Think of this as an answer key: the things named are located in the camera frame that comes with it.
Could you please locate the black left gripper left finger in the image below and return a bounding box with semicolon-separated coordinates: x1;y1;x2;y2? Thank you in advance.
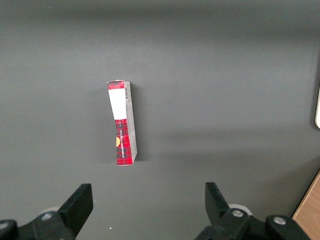
0;183;94;240

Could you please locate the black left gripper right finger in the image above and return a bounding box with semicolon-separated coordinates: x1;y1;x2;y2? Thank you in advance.
194;181;311;240

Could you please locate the beige plastic tray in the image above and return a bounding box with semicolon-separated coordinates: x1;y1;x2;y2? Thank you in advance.
313;81;320;130

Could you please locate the wooden drawer cabinet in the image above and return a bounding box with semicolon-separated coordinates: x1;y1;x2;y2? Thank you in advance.
291;169;320;240

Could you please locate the red and grey carton box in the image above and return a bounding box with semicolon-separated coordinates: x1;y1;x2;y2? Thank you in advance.
106;79;139;167

